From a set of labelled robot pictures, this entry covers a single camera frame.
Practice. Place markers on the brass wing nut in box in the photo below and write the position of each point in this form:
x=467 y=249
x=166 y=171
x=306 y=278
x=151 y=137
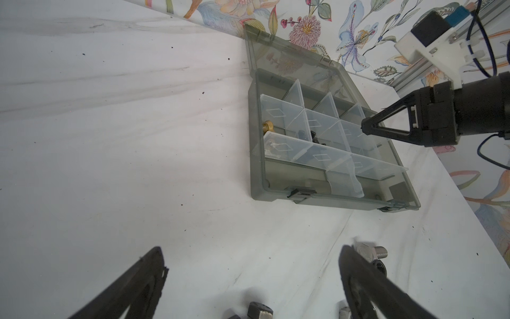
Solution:
x=267 y=126

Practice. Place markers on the black bolts cluster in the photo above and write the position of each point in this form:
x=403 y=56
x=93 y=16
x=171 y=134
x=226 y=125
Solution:
x=259 y=311

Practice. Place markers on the black wing nut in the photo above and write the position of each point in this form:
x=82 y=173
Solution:
x=315 y=139

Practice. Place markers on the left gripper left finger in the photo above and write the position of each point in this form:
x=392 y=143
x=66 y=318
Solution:
x=135 y=294

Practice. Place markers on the silver cap nut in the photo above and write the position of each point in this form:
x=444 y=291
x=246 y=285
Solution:
x=345 y=313

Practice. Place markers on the silver hex bolt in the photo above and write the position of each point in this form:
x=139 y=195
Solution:
x=370 y=252

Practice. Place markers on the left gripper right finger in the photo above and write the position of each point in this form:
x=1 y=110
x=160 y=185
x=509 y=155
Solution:
x=368 y=292

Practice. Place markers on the grey plastic organizer box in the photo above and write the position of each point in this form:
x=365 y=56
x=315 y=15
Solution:
x=300 y=91

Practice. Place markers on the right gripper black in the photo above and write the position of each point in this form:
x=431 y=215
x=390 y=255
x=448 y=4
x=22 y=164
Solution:
x=440 y=115

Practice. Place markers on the right aluminium corner post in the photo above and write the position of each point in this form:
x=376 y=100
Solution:
x=411 y=77

